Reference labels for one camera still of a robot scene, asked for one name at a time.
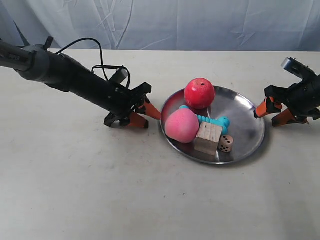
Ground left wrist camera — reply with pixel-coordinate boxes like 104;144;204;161
109;68;128;84

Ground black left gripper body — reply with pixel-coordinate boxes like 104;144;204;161
93;82;152;127

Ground turquoise bone toy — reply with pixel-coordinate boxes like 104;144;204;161
174;105;230;137

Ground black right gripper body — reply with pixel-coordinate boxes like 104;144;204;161
264;75;320;120

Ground white backdrop curtain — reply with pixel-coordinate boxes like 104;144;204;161
0;0;320;52

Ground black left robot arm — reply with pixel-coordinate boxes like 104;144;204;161
0;36;161;129

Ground pink peach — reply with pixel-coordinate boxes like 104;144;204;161
164;108;199;144

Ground wooden cube block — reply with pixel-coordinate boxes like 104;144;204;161
194;122;223;156

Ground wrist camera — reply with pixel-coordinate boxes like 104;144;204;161
281;57;317;81
109;68;128;84

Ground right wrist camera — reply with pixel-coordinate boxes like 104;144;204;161
281;57;317;81

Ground round steel plate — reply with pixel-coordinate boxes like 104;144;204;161
159;86;266;166

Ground small wooden die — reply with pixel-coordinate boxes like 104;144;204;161
218;134;234;153

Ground black cable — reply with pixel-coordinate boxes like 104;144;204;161
55;37;131;89

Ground red apple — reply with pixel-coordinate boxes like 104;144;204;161
184;78;216;110

